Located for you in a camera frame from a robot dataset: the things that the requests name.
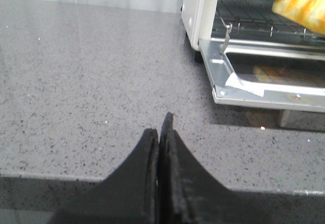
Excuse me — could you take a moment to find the white Toshiba toaster oven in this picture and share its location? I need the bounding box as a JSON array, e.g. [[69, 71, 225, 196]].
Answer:
[[180, 0, 325, 63]]

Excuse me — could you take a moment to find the yellow striped bread roll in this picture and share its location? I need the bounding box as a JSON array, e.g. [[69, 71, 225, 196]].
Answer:
[[272, 0, 324, 35]]

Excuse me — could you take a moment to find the metal wire oven rack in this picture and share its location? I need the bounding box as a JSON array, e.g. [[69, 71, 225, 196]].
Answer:
[[211, 0, 324, 45]]

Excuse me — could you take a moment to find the glass oven door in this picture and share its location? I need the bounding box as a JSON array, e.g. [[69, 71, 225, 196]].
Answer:
[[199, 39, 324, 113]]

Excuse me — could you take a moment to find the grey door handle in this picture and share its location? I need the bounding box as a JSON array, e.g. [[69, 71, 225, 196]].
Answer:
[[276, 110, 324, 132]]

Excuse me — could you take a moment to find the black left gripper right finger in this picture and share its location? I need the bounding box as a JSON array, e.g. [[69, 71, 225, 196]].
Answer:
[[158, 112, 324, 223]]

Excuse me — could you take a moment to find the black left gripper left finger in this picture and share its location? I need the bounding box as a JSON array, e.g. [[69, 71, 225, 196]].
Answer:
[[49, 129, 158, 223]]

